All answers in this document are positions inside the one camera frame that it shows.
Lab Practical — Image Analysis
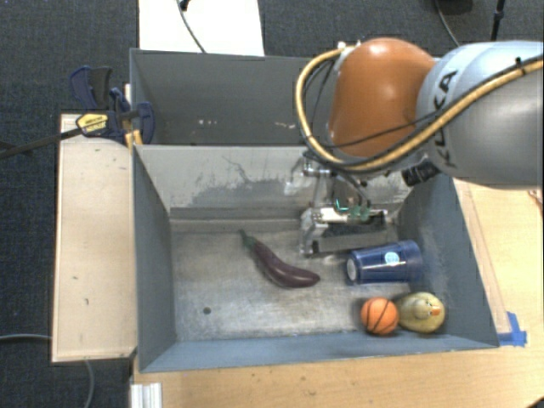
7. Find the purple toy eggplant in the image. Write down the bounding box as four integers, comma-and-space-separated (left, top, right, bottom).
237, 229, 322, 290

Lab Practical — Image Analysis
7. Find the blue plastic cup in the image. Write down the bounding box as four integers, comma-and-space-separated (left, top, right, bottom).
344, 239, 425, 286

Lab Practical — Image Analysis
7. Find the orange toy basketball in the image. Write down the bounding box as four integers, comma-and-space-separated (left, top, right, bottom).
360, 297, 400, 337

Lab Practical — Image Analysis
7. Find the grey metal bin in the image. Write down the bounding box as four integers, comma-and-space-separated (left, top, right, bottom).
128, 48, 501, 374

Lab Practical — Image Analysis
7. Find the yellow toy duck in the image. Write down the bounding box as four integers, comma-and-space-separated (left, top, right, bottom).
395, 291, 446, 335

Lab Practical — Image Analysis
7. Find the pale wood flat board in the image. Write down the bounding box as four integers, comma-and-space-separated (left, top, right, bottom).
51, 113, 139, 363

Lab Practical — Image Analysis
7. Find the black cylinder on white bracket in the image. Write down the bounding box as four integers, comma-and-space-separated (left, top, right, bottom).
399, 160, 441, 189

